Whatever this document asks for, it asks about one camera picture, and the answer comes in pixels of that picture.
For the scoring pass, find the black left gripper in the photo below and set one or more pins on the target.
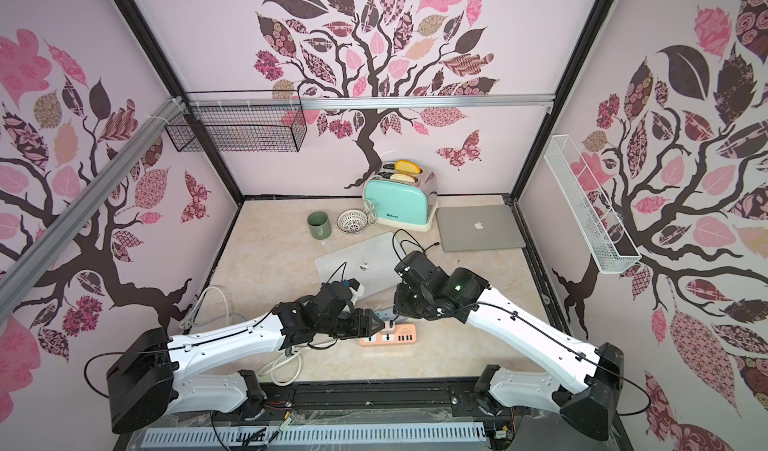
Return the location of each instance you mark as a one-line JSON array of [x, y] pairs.
[[360, 328]]

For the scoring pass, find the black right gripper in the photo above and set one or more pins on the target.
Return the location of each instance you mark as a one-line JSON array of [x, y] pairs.
[[405, 301]]

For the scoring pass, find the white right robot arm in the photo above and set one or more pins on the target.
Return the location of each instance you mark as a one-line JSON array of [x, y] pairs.
[[579, 381]]

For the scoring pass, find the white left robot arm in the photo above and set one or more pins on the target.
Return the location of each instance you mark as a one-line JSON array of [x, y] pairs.
[[161, 375]]

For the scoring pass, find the white laptop with sticker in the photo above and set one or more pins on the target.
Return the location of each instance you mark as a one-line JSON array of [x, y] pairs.
[[372, 263]]

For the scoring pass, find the silver grey laptop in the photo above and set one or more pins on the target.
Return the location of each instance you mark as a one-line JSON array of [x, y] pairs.
[[478, 228]]

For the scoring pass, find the orange power strip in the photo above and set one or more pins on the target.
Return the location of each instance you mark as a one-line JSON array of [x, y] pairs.
[[400, 334]]

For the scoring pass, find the mint green toaster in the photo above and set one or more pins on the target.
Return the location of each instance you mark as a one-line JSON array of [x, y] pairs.
[[402, 200]]

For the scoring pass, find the white patterned small bowl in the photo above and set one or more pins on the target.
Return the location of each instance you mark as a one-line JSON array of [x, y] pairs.
[[352, 221]]

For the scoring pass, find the green ceramic mug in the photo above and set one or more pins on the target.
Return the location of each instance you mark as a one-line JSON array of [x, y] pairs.
[[319, 225]]

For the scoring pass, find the yellow bread slice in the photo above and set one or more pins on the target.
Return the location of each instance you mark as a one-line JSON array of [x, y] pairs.
[[407, 167]]

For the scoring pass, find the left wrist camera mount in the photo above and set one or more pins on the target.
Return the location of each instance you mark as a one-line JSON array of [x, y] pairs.
[[352, 290]]

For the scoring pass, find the white perforated cable duct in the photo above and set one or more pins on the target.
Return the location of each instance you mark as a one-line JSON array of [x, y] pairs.
[[312, 436]]

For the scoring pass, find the white wire wall basket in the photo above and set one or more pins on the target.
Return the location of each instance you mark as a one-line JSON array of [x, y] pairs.
[[580, 178]]

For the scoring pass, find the black wire wall basket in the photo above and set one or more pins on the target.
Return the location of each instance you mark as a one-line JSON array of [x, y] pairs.
[[272, 124]]

